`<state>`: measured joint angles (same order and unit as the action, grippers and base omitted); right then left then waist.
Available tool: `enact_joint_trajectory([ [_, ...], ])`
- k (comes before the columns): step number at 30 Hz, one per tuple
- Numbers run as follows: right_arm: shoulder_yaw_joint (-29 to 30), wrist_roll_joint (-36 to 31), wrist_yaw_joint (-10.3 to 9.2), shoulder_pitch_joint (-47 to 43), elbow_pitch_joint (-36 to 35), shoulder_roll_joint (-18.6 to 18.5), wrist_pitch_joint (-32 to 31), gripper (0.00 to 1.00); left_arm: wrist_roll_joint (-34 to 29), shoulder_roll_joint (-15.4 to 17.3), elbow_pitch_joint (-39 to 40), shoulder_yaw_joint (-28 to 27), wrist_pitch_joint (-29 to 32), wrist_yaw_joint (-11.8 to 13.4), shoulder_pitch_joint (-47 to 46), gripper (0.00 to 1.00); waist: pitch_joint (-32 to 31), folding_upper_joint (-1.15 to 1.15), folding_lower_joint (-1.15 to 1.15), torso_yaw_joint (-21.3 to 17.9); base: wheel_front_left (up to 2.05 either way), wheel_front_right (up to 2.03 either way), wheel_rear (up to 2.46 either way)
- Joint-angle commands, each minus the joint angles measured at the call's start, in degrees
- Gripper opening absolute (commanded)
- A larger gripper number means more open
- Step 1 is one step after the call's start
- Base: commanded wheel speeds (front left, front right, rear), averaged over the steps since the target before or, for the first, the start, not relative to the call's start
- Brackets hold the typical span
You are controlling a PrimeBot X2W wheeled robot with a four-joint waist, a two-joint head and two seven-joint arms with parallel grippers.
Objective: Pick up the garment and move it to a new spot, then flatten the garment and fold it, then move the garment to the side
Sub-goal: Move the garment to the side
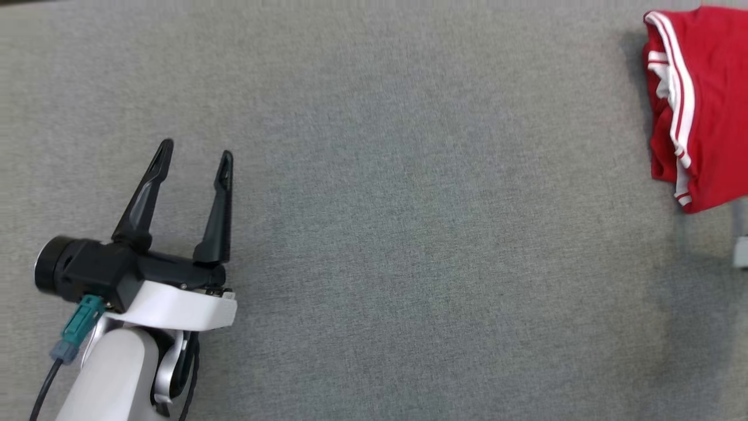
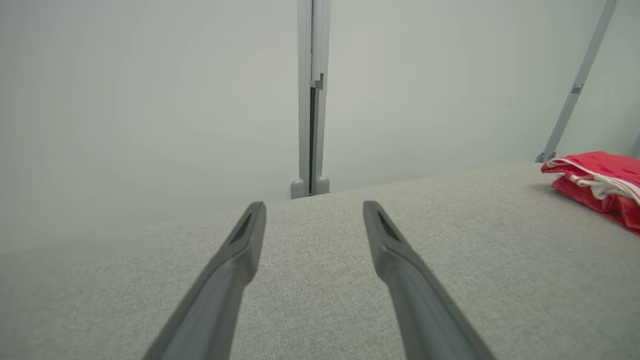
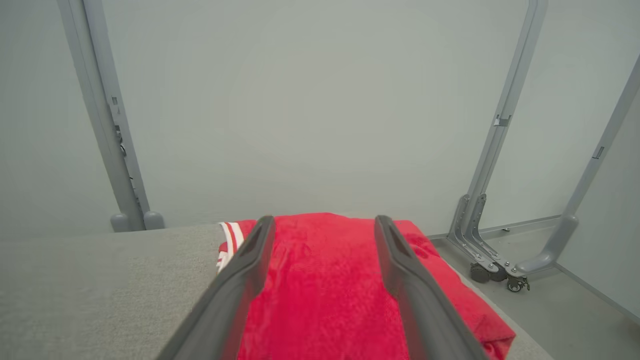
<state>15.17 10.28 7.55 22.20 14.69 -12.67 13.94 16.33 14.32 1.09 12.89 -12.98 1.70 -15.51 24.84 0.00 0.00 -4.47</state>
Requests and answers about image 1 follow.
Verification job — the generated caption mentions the red jersey with white trim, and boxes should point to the red jersey with white trim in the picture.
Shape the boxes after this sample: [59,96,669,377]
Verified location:
[643,6,748,214]

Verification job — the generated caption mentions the teal plug left camera cable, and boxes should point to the teal plug left camera cable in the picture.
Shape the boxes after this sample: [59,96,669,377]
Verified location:
[29,294,106,421]

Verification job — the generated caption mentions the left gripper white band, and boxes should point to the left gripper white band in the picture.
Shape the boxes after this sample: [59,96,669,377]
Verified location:
[105,139,238,332]

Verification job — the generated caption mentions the grey fabric sofa cushion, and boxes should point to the grey fabric sofa cushion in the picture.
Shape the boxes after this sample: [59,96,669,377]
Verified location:
[0,0,748,421]

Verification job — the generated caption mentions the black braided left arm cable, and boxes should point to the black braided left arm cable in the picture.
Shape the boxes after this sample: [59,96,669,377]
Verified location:
[178,333,200,421]

